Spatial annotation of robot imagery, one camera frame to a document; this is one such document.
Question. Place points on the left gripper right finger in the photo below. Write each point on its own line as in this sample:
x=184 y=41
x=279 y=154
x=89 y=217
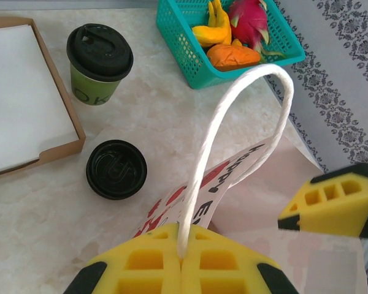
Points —
x=227 y=275

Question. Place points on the green paper coffee cup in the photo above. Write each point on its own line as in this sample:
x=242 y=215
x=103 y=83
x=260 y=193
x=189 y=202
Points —
x=92 y=92

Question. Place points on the teal plastic basket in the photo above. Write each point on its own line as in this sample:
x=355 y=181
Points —
x=178 y=46

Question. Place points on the white paper napkins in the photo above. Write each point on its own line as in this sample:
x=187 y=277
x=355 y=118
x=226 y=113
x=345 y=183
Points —
x=21 y=92

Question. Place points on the yellow banana bunch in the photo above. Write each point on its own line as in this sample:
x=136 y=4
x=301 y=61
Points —
x=216 y=27

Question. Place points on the white red paper gift bag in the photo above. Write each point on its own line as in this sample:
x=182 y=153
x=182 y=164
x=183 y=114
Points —
x=263 y=190

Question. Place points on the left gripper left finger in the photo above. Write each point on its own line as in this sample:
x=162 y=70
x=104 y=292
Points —
x=135 y=275

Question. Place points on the pink dragon fruit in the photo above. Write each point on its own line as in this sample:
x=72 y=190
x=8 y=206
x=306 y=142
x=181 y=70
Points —
x=248 y=21

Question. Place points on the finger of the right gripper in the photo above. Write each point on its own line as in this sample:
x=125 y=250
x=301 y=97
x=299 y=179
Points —
x=334 y=211

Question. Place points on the brown cardboard napkin box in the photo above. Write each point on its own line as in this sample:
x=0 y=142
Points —
x=70 y=122

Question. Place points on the orange toy fruit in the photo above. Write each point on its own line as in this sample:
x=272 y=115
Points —
x=233 y=56

